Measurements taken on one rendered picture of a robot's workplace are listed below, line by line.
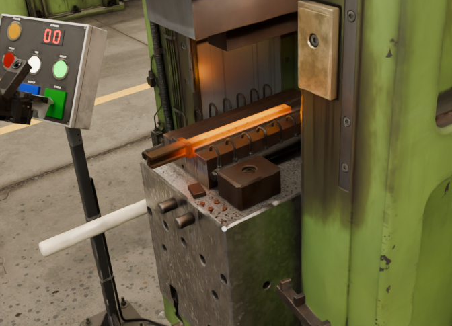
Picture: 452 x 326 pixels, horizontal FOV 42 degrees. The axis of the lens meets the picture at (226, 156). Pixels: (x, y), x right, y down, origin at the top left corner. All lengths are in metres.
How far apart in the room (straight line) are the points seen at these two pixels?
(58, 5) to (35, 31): 4.54
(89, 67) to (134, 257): 1.22
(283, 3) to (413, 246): 0.58
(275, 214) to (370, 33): 0.48
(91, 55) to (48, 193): 1.69
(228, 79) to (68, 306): 1.28
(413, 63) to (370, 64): 0.08
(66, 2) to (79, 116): 4.70
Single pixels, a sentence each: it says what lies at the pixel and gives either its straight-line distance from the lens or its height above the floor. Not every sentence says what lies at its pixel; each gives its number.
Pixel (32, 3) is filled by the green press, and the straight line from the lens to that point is 6.21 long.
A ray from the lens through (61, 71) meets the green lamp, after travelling 1.68.
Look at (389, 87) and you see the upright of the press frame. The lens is 1.04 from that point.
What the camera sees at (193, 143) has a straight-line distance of 1.36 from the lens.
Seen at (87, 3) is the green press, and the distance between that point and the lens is 6.38.
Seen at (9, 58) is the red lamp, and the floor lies 1.10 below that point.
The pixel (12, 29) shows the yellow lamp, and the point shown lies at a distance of 1.84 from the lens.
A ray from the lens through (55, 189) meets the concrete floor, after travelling 3.28.
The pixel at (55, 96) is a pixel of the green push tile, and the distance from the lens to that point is 1.68.
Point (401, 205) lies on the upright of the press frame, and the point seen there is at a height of 1.01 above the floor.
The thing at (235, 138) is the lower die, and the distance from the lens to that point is 1.40.
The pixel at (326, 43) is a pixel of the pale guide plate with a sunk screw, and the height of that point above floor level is 1.29.
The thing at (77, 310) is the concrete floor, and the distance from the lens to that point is 2.49.
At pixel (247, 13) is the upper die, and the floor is 1.29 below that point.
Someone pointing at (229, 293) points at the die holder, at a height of 0.73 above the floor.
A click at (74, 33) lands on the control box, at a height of 1.18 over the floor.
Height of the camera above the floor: 1.65
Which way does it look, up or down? 30 degrees down
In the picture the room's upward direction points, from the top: 4 degrees counter-clockwise
